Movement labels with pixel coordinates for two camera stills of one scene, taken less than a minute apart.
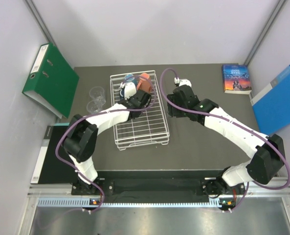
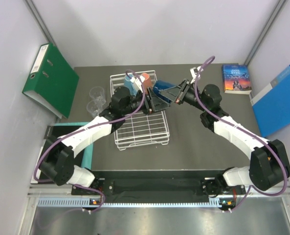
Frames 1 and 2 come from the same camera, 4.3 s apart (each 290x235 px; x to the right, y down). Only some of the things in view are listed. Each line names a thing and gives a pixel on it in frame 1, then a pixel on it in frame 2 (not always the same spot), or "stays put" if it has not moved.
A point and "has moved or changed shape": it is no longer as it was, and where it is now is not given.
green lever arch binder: x=53 y=82 stays put
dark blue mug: x=122 y=94 has moved or changed shape
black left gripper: x=128 y=100 to x=152 y=101
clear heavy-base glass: x=94 y=106 stays put
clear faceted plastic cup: x=97 y=93 stays put
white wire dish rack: x=150 y=128 stays put
